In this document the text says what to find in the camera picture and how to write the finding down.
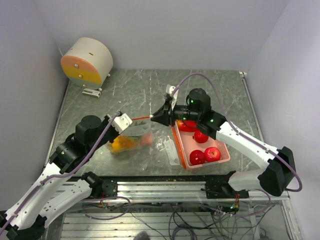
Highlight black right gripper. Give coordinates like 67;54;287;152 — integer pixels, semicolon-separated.
151;97;201;127

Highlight yellow toy bell pepper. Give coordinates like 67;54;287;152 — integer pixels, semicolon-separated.
110;139;125;153

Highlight clear zip bag orange zipper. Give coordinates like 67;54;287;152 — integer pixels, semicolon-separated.
105;116;154;154

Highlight pink toy peach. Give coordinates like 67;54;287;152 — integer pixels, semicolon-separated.
140;133;154;146

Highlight red toy apple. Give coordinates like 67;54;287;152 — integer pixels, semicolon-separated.
204;147;221;163

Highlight orange toy pineapple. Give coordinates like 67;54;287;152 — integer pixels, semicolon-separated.
118;119;150;150

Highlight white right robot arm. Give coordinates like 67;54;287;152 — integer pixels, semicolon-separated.
150;88;296;198

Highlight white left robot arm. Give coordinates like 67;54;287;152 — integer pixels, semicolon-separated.
0;111;132;240

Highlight pink perforated plastic basket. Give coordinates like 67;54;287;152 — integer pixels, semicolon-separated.
171;124;231;170

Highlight red toy tomato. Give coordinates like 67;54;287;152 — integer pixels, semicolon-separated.
189;150;206;166

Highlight cream cylindrical drawer cabinet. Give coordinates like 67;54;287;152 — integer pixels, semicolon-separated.
60;37;114;90

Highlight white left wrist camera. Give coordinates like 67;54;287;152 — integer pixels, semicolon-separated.
106;113;133;134

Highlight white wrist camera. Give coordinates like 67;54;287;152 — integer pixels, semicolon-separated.
166;84;179;109
106;113;133;134

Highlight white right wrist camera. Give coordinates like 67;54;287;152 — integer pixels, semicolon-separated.
166;84;179;109

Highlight small white metal bracket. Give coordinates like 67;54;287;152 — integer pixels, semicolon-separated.
82;88;102;99

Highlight aluminium rail frame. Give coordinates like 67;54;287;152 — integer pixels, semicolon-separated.
43;175;302;240

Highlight loose wires under table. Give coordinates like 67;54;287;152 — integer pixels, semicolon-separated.
82;193;270;240

